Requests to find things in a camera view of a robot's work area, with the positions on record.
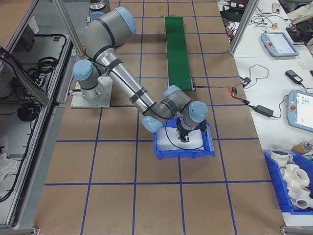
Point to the black box with labels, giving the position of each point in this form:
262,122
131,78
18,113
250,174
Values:
234,13

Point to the black handheld device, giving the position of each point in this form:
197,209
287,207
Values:
294,76

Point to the aluminium profile post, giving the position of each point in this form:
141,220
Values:
240,29

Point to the white mug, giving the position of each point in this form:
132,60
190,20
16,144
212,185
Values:
278,160

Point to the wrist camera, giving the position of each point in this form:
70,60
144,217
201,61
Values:
203,126

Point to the large blue storage bin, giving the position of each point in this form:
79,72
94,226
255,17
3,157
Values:
274,181

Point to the white cloth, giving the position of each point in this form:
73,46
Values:
6,169

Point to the white PVC pipe fitting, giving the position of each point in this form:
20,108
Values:
300,202

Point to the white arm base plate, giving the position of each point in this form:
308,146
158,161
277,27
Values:
106,100

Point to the black power adapter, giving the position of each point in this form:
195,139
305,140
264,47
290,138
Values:
264,110

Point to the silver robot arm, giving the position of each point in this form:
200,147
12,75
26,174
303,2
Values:
124,78
97,6

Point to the white handheld device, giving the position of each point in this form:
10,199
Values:
276,7

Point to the metal V-shaped frame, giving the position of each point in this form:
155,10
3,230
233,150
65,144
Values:
36,169

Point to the small black power box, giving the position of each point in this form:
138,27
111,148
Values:
246,81

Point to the white PVC cross fitting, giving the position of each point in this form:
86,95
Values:
292,175

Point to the green push button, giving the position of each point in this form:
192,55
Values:
179,133

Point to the small circuit board red light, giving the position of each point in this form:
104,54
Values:
233,92

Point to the white foam pad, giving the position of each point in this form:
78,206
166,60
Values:
161,139

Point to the green conveyor belt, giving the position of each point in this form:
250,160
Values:
177,49

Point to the beige jacket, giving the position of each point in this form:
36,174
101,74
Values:
300,14

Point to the blue open-front plastic bin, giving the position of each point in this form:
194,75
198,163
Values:
178,154

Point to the light blue teach pendant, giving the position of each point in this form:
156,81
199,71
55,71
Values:
300,110
280,45

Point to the yellow snack bag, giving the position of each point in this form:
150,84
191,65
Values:
302,147

